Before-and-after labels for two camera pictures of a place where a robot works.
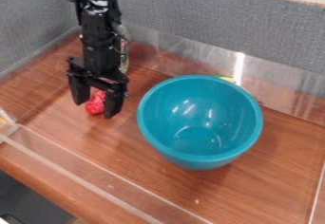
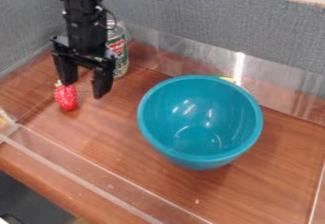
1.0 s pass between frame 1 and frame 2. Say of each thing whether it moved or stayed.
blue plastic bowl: stayed
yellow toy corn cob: stayed
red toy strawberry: moved
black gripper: moved
